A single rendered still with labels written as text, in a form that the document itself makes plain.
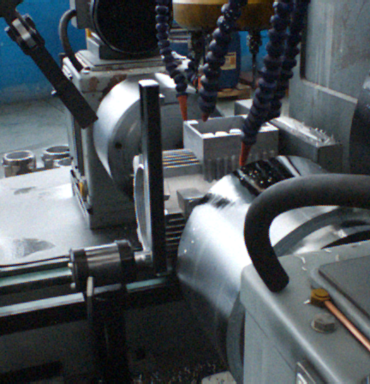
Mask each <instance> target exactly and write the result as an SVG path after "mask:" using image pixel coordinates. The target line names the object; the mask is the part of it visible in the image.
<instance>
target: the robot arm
mask: <svg viewBox="0 0 370 384"><path fill-rule="evenodd" d="M23 1H24V0H0V18H1V17H2V18H4V20H5V22H6V23H7V24H8V27H7V28H5V29H4V30H5V32H6V34H7V35H8V36H9V37H10V38H11V40H12V41H14V42H15V43H16V44H17V45H18V46H19V47H20V48H21V49H22V50H23V52H24V53H25V54H26V55H27V56H30V58H31V59H32V60H33V61H34V62H35V64H36V65H37V66H38V68H39V69H40V71H41V72H42V73H43V75H45V77H46V78H47V79H48V80H49V82H50V83H51V85H52V87H53V90H54V91H53V92H51V94H52V95H53V96H54V97H55V96H56V95H57V97H58V98H59V99H60V100H61V101H62V102H63V104H64V105H65V107H67V108H68V110H69V111H70V113H71V114H72V115H73V117H74V118H75V120H76V121H77V122H78V124H79V125H80V126H81V127H82V129H85V128H87V127H88V126H89V125H91V124H92V123H94V122H95V121H97V120H98V116H97V115H96V113H95V112H94V111H93V109H92V107H91V106H90V105H89V104H88V103H87V102H86V99H85V98H84V97H83V95H82V94H81V92H80V91H79V89H78V88H77V87H76V85H75V84H74V83H73V82H72V79H73V78H74V77H73V76H72V75H71V74H70V75H65V74H64V72H63V71H61V69H60V68H59V66H58V65H57V63H56V61H55V59H54V58H53V56H52V55H51V54H50V53H49V51H48V50H47V49H46V47H45V41H44V39H43V38H42V36H41V35H40V34H39V32H38V30H37V29H36V28H35V24H34V22H33V18H31V17H30V16H29V15H25V16H24V17H23V16H21V14H20V13H19V12H18V10H17V9H16V8H15V7H16V6H17V5H19V4H20V3H22V2H23Z"/></svg>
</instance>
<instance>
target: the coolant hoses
mask: <svg viewBox="0 0 370 384"><path fill-rule="evenodd" d="M156 2H157V3H158V6H157V7H156V9H155V10H156V11H157V13H158V15H157V16H156V21H157V22H158V25H157V26H156V29H157V30H158V31H159V33H157V38H158V39H159V40H160V41H159V42H158V47H160V48H161V49H162V50H161V51H160V55H161V56H163V57H164V58H163V63H166V64H167V65H166V66H165V68H166V70H167V71H169V72H170V79H173V82H174V84H176V85H175V90H176V91H177V94H176V99H178V101H179V105H180V109H181V113H182V120H183V122H184V121H187V120H188V113H187V98H188V93H186V89H187V88H188V84H187V83H185V79H186V77H185V75H184V74H181V70H179V69H177V63H174V61H175V58H174V56H172V55H171V53H172V50H171V48H170V41H169V40H168V38H169V37H170V33H168V32H167V30H168V29H169V25H168V24H166V22H167V21H168V20H169V17H168V16H167V15H166V13H167V12H168V11H169V10H168V7H166V5H167V3H168V2H169V0H156ZM292 2H293V5H294V6H293V5H292V4H291V3H292ZM309 3H311V0H279V1H276V2H275V3H274V5H273V7H275V10H276V15H273V16H272V18H271V19H270V22H272V27H273V29H272V30H269V32H268V34H267V36H268V37H269V38H270V41H271V42H269V43H266V47H265V50H266V51H267V55H266V56H264V58H263V61H262V62H263V64H264V65H265V67H262V69H261V71H260V75H261V76H262V77H261V78H259V80H258V83H257V86H258V88H257V90H256V92H255V97H254V100H253V104H252V105H251V107H250V109H249V110H250V112H249V113H248V115H247V117H246V118H245V120H244V124H243V125H242V132H243V133H242V134H241V136H240V141H241V142H242V150H241V157H240V165H241V166H244V165H245V163H246V161H247V158H248V155H249V153H250V150H251V147H252V145H253V144H255V143H256V142H257V140H258V137H257V134H258V133H259V132H260V126H261V124H262V123H268V122H269V121H271V120H272V119H273V118H279V117H280V114H281V111H280V110H279V109H280V108H281V106H282V102H281V101H280V99H283V98H284V97H285V91H284V90H287V89H288V88H289V79H292V78H293V76H294V71H293V70H292V69H293V68H294V67H295V66H296V63H297V61H296V60H295V57H296V55H298V54H299V53H300V48H299V47H298V44H299V42H301V41H302V36H301V35H300V32H301V30H302V29H304V28H305V23H304V22H303V21H302V20H303V19H304V17H305V15H307V12H308V10H306V9H305V8H306V7H307V5H308V4H309ZM247 4H248V0H229V2H228V3H226V4H224V6H223V7H222V9H221V10H222V12H223V16H221V17H219V18H218V21H217V26H218V29H216V30H215V31H214V32H213V34H212V37H213V38H214V40H213V41H212V42H211V44H210V50H211V51H212V52H209V53H208V55H207V57H206V61H207V62H208V63H206V64H205V65H204V67H203V73H204V74H205V75H204V76H202V75H200V74H199V90H200V92H199V95H200V97H199V100H198V107H199V110H200V111H201V113H202V120H203V121H204V122H207V121H208V118H209V116H210V114H211V113H212V112H214V111H215V107H216V98H217V96H218V91H217V89H216V88H217V87H218V85H219V80H218V77H219V76H220V75H221V73H222V70H221V68H220V66H223V65H224V64H225V57H224V56H225V55H227V54H228V53H229V49H230V47H229V46H228V44H229V43H231V42H232V40H233V34H232V32H235V31H236V29H237V26H238V25H237V23H236V21H237V20H239V19H241V18H242V11H241V8H242V7H245V6H246V5H247ZM288 15H290V18H291V19H289V18H288ZM287 28H288V29H289V32H288V33H286V32H285V30H286V29H287ZM285 40H286V43H287V44H286V45H283V42H284V41H285ZM189 52H190V53H189V54H188V59H190V62H187V66H188V67H187V68H185V69H184V72H186V73H187V80H188V81H190V82H191V84H192V85H193V86H194V87H195V81H196V79H195V66H194V59H193V58H192V56H191V51H189ZM282 54H283V55H284V57H281V56H282ZM279 67H281V68H279Z"/></svg>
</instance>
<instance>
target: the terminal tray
mask: <svg viewBox="0 0 370 384"><path fill-rule="evenodd" d="M246 116H247V115H240V116H232V117H216V118H209V119H208V121H207V122H204V121H203V120H202V119H200V120H193V121H184V122H183V145H184V148H187V149H189V150H190V149H191V151H193V152H194V153H195V156H196V155H197V159H199V160H200V163H201V175H202V177H203V180H204V182H208V183H212V182H213V180H216V182H217V183H218V182H219V181H220V179H223V178H224V177H226V176H227V175H229V174H230V173H231V172H233V171H235V170H237V169H239V168H240V167H242V166H241V165H240V157H241V150H242V142H241V141H240V136H241V134H242V133H243V132H242V125H243V124H244V120H245V118H246ZM190 122H195V123H190ZM266 128H270V129H266ZM206 135H211V136H206ZM257 137H258V140H257V142H256V143H255V144H253V145H252V147H251V150H250V153H249V155H248V158H247V161H246V163H245V165H247V164H249V163H252V162H254V161H256V160H260V159H264V158H269V157H274V156H278V129H276V128H275V127H273V126H271V125H270V124H269V123H262V124H261V126H260V132H259V133H258V134H257Z"/></svg>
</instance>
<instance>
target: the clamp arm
mask: <svg viewBox="0 0 370 384"><path fill-rule="evenodd" d="M139 98H140V127H141V142H142V158H143V173H144V188H145V203H146V233H147V249H143V251H144V252H147V251H148V250H149V251H150V253H145V257H146V258H152V261H151V260H149V261H146V264H147V265H148V266H145V267H150V268H151V269H152V272H153V273H154V274H161V273H167V272H168V259H167V238H166V223H168V222H169V214H168V213H167V211H166V209H165V198H164V160H163V140H162V119H161V105H165V101H164V96H163V95H162V94H161V93H160V85H159V84H158V83H157V82H156V81H154V80H148V81H139ZM151 263H152V264H151ZM149 264H151V265H149Z"/></svg>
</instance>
